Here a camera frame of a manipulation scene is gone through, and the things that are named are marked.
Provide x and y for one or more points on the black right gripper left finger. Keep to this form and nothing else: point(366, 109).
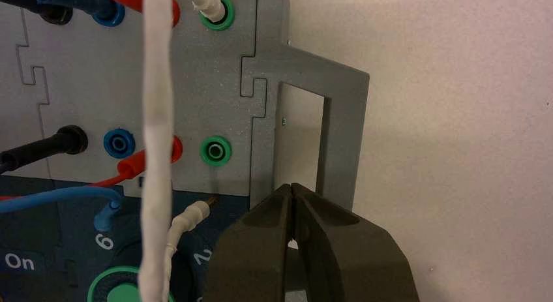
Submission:
point(250, 257)

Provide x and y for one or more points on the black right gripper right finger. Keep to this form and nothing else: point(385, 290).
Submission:
point(345, 261)

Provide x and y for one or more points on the green banana socket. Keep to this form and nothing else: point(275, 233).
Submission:
point(216, 151)
point(227, 19)

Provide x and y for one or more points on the dark green rotary knob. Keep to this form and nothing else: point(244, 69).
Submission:
point(121, 291)

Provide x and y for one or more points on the blue banana socket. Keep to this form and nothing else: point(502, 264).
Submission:
point(113, 18)
point(119, 143)

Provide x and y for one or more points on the grey and green control box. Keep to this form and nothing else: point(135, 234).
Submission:
point(86, 97)

